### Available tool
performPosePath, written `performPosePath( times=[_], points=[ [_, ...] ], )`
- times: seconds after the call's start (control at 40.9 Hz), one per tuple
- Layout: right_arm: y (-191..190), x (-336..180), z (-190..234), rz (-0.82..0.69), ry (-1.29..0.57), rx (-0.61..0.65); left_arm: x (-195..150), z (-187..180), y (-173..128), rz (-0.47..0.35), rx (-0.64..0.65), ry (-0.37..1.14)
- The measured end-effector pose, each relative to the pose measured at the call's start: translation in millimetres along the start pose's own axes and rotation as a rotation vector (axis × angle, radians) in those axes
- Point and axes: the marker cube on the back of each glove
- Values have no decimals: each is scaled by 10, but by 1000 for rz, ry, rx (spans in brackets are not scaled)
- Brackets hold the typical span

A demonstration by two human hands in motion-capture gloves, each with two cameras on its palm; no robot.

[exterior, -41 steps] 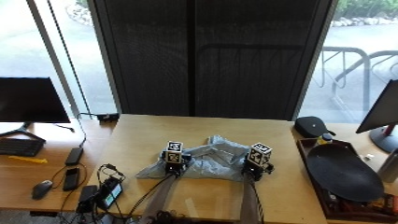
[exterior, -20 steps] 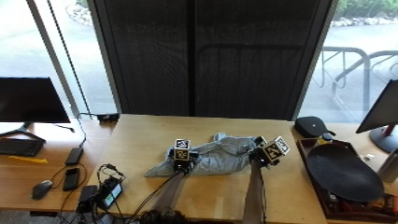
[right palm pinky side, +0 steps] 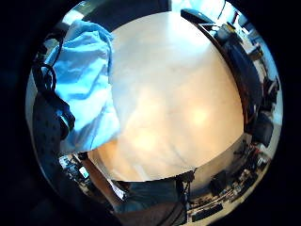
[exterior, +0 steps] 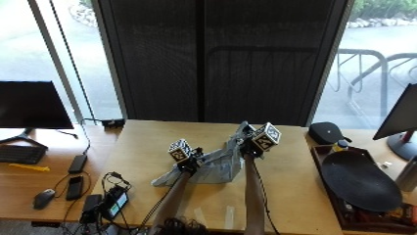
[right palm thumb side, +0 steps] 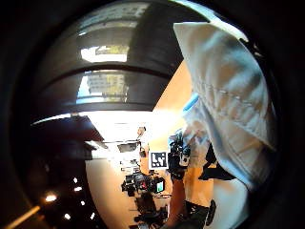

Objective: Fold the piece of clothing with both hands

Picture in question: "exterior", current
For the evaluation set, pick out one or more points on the grey metal bike rack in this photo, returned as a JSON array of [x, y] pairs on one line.
[[363, 81], [401, 70]]

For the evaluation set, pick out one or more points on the small yellow capped bottle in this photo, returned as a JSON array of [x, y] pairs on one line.
[[341, 145]]

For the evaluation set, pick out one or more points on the white marker cube on right glove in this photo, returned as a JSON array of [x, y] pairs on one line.
[[267, 136]]

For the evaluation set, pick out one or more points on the silver metal bottle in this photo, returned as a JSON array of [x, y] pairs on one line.
[[408, 175]]

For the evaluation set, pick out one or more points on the brown wooden tray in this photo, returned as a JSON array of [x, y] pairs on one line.
[[347, 212]]

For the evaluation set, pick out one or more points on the black computer monitor with stand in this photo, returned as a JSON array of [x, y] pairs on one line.
[[30, 106]]

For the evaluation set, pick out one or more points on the person's right hand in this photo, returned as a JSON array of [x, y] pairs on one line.
[[248, 148]]

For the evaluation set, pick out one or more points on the tilted dark monitor with round base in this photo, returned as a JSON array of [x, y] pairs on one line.
[[401, 117]]

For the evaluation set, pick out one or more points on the dark window blind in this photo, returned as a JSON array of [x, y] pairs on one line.
[[218, 58]]

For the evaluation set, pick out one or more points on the small black box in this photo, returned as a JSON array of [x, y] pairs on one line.
[[91, 205]]

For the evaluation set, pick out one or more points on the small white object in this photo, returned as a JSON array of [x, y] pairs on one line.
[[385, 164]]

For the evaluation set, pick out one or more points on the white marker cube on glove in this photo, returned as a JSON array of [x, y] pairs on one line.
[[180, 150], [267, 136]]

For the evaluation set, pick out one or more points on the black device with lit screen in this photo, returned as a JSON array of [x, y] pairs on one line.
[[116, 201]]

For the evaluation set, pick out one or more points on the black oval plate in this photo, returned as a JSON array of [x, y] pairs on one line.
[[360, 181]]

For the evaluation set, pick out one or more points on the black zip pouch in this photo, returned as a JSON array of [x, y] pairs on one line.
[[327, 132]]

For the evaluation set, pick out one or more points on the black computer mouse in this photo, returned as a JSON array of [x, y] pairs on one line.
[[44, 198]]

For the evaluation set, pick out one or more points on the black connector block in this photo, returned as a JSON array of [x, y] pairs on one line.
[[112, 123]]

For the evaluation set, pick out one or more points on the yellow plastic strip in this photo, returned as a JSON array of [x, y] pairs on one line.
[[30, 167]]

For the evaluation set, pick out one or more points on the black power adapter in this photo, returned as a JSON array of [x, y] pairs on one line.
[[78, 163]]

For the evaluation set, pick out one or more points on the clear tape strip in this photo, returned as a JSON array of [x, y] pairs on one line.
[[230, 217]]

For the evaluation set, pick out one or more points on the orange packet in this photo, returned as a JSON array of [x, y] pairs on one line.
[[401, 212]]

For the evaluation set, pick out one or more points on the grey garment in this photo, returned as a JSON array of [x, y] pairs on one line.
[[219, 163]]

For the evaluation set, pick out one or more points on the white marker cube on left glove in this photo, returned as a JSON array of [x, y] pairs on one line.
[[180, 150]]

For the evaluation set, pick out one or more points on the black smartphone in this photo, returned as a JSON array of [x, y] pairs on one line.
[[75, 188]]

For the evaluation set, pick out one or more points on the person's left hand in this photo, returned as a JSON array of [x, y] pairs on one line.
[[190, 165]]

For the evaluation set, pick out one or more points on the black keyboard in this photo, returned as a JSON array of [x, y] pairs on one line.
[[20, 154]]

